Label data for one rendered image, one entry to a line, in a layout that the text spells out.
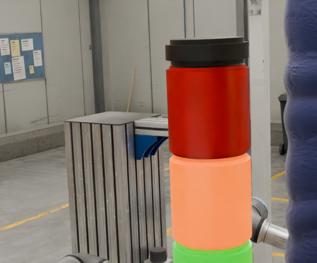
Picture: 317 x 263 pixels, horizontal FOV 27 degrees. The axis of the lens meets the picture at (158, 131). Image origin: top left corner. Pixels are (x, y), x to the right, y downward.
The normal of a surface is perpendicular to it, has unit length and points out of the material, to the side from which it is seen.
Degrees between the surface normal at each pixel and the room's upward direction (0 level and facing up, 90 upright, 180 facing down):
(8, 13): 90
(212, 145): 90
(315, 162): 80
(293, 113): 88
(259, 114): 90
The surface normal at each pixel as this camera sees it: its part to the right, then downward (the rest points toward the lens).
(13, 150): 0.85, 0.05
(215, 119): 0.06, 0.16
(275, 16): -0.57, 0.16
